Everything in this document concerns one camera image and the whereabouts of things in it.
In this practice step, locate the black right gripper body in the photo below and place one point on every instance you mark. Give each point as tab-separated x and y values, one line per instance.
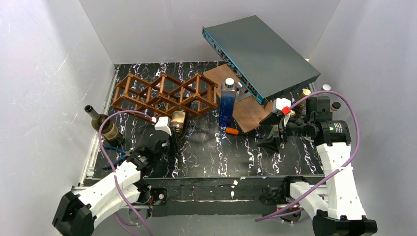
278	131

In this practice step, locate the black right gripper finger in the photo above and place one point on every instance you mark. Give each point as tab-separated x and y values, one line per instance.
268	119
273	142

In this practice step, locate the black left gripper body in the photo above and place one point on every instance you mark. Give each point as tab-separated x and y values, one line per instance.
163	143

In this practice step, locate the dark bottle black cap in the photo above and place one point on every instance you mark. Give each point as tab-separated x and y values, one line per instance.
178	122

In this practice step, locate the clear bottle white label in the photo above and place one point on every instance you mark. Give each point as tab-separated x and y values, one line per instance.
335	106

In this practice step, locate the clear glass bottle dark label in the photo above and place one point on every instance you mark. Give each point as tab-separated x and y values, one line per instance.
326	87

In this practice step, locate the green bottle silver cap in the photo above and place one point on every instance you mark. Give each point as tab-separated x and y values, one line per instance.
110	132

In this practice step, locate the blue glass bottle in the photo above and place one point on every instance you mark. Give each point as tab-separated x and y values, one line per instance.
227	101

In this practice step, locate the dark bottle gold cap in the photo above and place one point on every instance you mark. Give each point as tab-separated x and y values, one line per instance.
305	92

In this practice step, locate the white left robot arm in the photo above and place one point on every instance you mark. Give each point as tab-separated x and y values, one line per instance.
78	214

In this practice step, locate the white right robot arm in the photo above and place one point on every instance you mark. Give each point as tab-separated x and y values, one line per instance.
333	203

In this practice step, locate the brown wooden wine rack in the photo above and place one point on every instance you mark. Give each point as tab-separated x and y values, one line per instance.
166	94

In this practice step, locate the wooden board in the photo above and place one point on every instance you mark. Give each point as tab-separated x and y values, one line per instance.
247	112

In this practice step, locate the black base beam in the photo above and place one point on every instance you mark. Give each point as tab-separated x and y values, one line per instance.
220	195

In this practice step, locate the orange handled screwdriver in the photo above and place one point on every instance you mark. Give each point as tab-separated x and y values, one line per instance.
235	132

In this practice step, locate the metal bracket on board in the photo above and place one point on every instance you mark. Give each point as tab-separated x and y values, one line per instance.
242	92

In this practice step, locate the teal network switch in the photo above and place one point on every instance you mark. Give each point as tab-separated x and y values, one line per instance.
266	65

